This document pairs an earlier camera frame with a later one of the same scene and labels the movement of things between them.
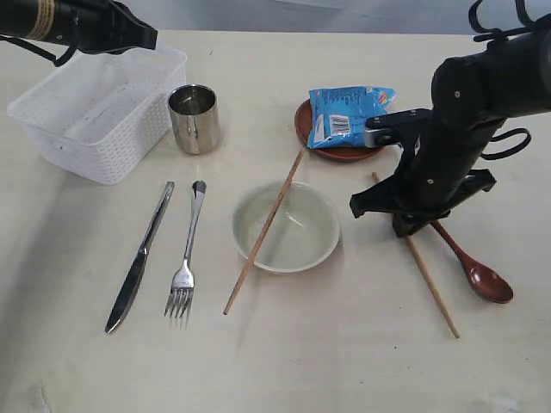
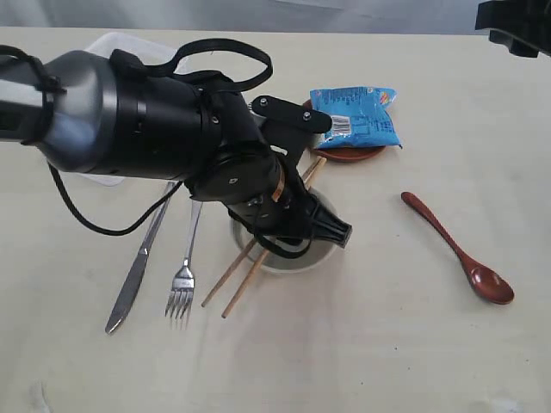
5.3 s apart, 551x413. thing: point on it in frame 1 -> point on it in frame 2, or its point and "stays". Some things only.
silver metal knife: [132, 277] stays
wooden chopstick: [264, 231] -> [307, 177]
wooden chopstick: [413, 249] -> [306, 180]
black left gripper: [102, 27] -> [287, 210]
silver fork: [182, 286] stays
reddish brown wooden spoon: [485, 280] stays
